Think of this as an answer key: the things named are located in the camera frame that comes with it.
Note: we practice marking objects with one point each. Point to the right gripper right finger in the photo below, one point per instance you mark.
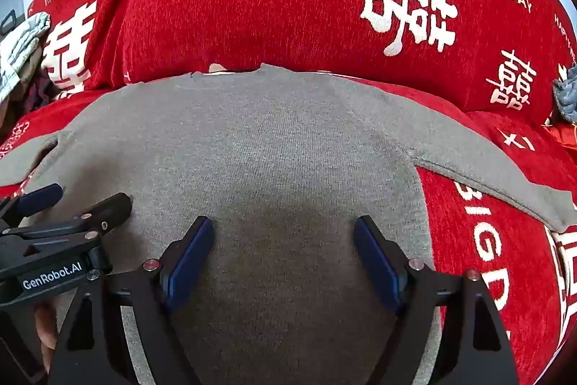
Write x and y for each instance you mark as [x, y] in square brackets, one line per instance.
[474, 348]

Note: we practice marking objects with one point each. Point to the red wedding quilt roll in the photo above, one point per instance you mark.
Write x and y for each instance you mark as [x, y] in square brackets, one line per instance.
[495, 55]

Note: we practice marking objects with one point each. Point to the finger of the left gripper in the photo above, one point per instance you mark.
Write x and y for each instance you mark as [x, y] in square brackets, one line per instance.
[107, 214]
[16, 208]

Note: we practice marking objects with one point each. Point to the grey knit sweater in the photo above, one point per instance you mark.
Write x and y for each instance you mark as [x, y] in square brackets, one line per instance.
[270, 195]

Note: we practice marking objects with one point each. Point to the person's left hand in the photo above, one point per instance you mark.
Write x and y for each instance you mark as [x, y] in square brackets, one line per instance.
[46, 328]

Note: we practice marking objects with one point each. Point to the white patterned folded cloth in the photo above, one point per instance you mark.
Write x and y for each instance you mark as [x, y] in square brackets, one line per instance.
[20, 53]

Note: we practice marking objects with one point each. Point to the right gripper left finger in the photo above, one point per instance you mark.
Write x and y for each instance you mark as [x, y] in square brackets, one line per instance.
[92, 347]

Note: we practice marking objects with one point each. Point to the dark plaid cloth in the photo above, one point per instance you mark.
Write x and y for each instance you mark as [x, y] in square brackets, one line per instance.
[35, 94]

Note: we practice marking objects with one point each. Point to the red wedding bed cover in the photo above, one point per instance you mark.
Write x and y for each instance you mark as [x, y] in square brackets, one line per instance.
[496, 231]

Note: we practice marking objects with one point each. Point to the grey fleece towel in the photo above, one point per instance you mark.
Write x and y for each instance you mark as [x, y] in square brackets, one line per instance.
[565, 95]

